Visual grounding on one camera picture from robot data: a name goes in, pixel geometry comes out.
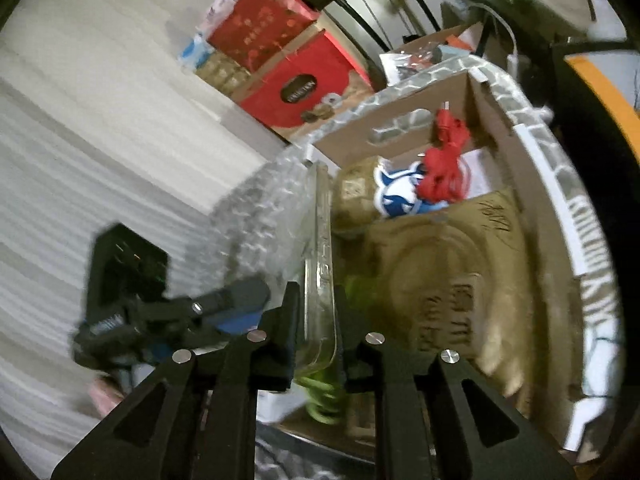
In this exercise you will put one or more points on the bubble wrap sheet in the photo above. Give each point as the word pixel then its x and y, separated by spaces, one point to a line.
pixel 260 220

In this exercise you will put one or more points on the clear plastic case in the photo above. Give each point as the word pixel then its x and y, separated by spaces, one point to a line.
pixel 317 270

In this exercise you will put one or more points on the thin blue white card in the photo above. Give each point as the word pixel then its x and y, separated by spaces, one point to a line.
pixel 480 170

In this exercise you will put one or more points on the tan printed pouch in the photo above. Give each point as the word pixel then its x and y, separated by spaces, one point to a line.
pixel 352 205

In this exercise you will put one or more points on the red brown gift box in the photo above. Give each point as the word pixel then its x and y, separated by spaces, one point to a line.
pixel 300 80

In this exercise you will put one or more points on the large tan printed bag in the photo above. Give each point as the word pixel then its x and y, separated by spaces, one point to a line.
pixel 450 270

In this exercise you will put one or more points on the small brown cardboard box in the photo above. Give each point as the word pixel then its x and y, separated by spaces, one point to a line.
pixel 435 37

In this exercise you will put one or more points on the clear plastic bag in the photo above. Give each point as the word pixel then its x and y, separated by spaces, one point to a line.
pixel 400 67

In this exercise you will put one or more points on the black storage bin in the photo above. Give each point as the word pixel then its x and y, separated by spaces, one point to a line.
pixel 585 130

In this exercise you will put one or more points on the person's left hand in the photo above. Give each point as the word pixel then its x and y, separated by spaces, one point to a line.
pixel 102 397

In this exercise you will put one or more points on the blue white dolphin sticker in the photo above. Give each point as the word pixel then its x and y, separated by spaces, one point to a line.
pixel 397 197

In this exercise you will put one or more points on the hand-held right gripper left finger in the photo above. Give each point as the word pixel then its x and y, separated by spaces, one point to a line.
pixel 292 330

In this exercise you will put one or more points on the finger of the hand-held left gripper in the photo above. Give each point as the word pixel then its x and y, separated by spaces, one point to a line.
pixel 240 295
pixel 155 352

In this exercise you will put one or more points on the blue white package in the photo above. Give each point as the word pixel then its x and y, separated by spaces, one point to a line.
pixel 192 52

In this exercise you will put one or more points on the red patterned gift box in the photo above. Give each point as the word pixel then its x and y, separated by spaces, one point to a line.
pixel 260 20

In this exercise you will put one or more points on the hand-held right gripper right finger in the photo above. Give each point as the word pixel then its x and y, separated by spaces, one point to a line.
pixel 345 340

